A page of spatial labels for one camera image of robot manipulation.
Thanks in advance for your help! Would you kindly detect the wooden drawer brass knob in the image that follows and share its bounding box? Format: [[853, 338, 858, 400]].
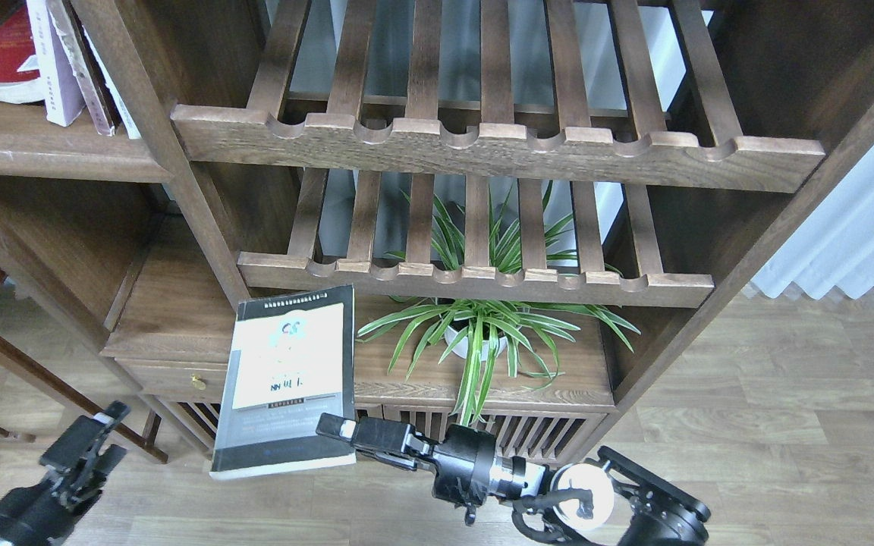
[[117, 359, 228, 403]]

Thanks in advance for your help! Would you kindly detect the green spider plant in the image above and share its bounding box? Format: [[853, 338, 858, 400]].
[[357, 197, 638, 425]]

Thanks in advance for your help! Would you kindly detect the white lilac book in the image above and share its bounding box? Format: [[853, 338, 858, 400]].
[[27, 1, 86, 127]]

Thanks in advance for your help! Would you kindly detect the red paperback book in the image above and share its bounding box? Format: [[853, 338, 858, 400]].
[[0, 5, 46, 104]]

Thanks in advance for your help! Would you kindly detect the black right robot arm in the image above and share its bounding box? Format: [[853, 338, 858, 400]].
[[316, 413, 711, 545]]

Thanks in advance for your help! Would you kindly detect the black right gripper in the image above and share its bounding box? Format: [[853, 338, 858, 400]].
[[316, 413, 549, 526]]

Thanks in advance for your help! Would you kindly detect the black green cover book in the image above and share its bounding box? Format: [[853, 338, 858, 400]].
[[209, 284, 355, 481]]

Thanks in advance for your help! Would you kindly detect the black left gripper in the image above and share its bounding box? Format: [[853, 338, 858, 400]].
[[0, 401, 131, 545]]

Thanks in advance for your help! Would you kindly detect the white curtain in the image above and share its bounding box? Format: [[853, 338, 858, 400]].
[[750, 144, 874, 300]]

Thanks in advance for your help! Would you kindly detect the slatted cabinet door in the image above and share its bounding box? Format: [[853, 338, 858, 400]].
[[357, 405, 606, 464], [155, 397, 392, 460]]

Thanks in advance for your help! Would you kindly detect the white plant pot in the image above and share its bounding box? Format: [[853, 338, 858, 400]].
[[443, 322, 508, 361]]

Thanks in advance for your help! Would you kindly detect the left slatted cabinet door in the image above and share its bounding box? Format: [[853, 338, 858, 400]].
[[155, 397, 392, 460]]

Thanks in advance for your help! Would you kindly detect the worn brown upright book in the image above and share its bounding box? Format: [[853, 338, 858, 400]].
[[46, 1, 119, 137]]

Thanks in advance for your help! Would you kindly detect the dark wooden bookshelf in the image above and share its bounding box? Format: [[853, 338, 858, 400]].
[[0, 1, 874, 450]]

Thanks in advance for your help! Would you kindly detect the right slatted cabinet door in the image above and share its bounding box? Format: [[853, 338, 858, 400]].
[[357, 405, 606, 464]]

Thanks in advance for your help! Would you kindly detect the white upright book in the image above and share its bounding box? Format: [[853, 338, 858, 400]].
[[83, 27, 142, 140]]

